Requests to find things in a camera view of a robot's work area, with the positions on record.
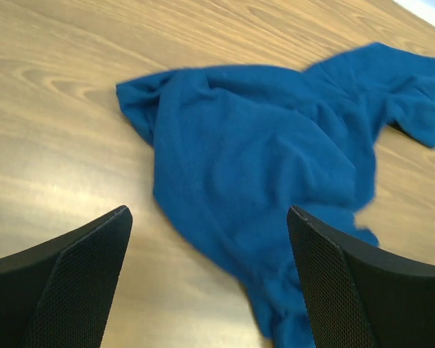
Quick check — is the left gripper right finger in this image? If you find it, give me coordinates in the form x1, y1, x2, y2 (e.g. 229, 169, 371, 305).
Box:
287, 207, 435, 348

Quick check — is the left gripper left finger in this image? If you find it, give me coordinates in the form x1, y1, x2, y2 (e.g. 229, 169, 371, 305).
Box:
0, 206, 133, 347

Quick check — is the blue t shirt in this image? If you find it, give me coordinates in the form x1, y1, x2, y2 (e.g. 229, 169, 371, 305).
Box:
116, 43, 435, 347

